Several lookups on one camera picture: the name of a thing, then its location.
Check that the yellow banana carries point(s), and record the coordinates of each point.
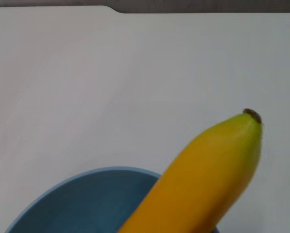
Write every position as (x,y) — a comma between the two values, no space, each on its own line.
(195,174)

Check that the blue bowl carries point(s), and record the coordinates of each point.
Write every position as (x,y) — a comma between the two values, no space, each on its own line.
(81,204)

